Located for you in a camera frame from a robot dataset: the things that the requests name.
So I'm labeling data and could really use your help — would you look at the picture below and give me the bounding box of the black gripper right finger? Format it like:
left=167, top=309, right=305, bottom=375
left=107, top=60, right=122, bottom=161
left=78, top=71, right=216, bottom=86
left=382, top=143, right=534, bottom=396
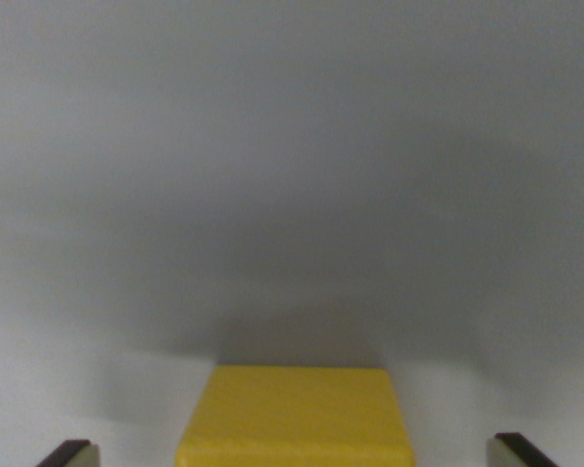
left=486, top=432, right=561, bottom=467

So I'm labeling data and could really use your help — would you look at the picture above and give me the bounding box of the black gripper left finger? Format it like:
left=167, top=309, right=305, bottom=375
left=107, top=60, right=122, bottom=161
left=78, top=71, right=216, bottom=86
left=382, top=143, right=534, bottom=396
left=36, top=439, right=100, bottom=467

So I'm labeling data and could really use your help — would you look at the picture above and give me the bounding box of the yellow cube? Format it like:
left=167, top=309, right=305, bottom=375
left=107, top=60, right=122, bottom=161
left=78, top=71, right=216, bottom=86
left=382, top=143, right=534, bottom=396
left=174, top=365, right=417, bottom=467

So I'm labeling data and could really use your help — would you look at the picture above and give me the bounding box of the grey plastic bin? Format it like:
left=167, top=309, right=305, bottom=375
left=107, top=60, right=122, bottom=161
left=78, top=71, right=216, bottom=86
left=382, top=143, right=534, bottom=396
left=0, top=0, right=584, bottom=467

